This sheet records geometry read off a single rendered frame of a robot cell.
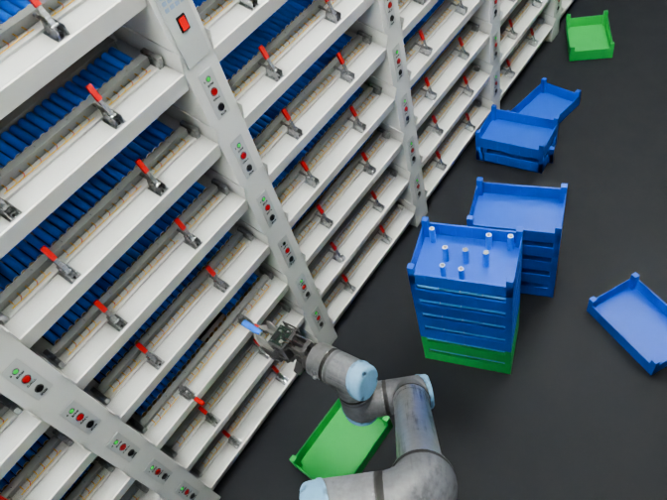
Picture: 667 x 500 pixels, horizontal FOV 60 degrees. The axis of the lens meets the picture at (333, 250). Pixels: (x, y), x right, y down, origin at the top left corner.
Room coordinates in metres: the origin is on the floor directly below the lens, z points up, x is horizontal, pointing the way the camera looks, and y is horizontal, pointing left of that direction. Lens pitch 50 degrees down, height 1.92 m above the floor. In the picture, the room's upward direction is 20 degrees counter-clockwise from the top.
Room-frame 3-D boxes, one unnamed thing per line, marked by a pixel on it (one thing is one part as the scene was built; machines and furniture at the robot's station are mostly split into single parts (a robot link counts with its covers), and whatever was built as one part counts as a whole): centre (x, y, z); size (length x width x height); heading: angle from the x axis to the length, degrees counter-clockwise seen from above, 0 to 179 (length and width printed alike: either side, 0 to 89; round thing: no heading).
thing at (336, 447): (0.79, 0.19, 0.04); 0.30 x 0.20 x 0.08; 127
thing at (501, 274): (0.99, -0.36, 0.52); 0.30 x 0.20 x 0.08; 56
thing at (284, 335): (0.82, 0.18, 0.63); 0.12 x 0.08 x 0.09; 41
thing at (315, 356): (0.76, 0.13, 0.63); 0.10 x 0.05 x 0.09; 131
